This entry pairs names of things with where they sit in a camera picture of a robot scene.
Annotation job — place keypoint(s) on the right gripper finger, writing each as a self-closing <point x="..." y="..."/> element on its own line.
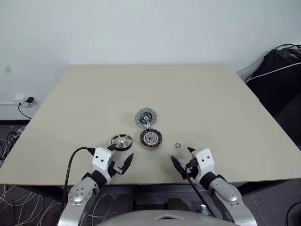
<point x="191" y="150"/>
<point x="178" y="165"/>

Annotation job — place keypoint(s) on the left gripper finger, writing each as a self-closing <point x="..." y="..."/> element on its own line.
<point x="128" y="162"/>
<point x="112" y="147"/>

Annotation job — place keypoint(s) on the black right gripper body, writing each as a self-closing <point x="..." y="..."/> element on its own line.
<point x="192" y="169"/>

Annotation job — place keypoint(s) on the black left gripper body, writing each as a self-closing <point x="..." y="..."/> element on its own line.
<point x="116" y="170"/>

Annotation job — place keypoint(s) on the silver rotor with black rim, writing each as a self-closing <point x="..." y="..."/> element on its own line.
<point x="121" y="141"/>

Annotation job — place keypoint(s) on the copper wound motor stator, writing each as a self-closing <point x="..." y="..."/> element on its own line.
<point x="151" y="139"/>

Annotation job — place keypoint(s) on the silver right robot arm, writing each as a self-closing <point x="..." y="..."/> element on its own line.
<point x="226" y="191"/>

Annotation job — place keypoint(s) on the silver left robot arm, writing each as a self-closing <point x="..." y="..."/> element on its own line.
<point x="78" y="191"/>

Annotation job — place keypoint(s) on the dark rounded shape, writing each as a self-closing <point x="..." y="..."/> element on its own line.
<point x="178" y="203"/>

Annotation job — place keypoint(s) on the silver robot torso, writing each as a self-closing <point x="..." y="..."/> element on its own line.
<point x="141" y="219"/>

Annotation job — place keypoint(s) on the black power adapter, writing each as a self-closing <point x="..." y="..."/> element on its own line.
<point x="29" y="99"/>

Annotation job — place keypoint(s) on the dark brown seat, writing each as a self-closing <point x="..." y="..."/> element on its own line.
<point x="291" y="122"/>

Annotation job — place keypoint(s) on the black bag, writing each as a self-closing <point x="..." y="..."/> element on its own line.
<point x="282" y="70"/>

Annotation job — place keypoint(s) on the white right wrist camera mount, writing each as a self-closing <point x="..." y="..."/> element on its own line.
<point x="204" y="160"/>

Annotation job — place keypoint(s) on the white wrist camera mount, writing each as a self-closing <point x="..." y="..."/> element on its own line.
<point x="101" y="157"/>
<point x="204" y="160"/>

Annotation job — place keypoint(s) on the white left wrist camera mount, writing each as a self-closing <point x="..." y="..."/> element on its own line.
<point x="101" y="157"/>

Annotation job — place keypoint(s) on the white wall socket strip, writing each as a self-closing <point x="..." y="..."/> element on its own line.
<point x="20" y="96"/>

